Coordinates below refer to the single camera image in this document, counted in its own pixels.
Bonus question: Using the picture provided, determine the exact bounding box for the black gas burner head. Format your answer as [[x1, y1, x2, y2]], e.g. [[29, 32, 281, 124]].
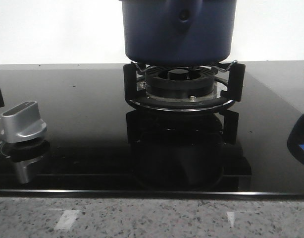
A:
[[145, 66, 215, 99]]

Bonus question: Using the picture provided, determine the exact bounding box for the silver stove knob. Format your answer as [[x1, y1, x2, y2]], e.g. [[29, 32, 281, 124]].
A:
[[1, 101, 47, 143]]

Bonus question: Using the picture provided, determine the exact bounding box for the blue cooking pot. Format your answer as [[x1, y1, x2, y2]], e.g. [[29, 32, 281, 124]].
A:
[[122, 0, 237, 66]]

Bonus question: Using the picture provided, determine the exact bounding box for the black glass cooktop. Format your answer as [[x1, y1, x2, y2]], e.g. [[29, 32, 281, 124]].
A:
[[0, 61, 304, 199]]

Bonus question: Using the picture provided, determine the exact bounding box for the black pot support grate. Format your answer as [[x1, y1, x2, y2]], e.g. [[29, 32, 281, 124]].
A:
[[123, 60, 246, 114]]

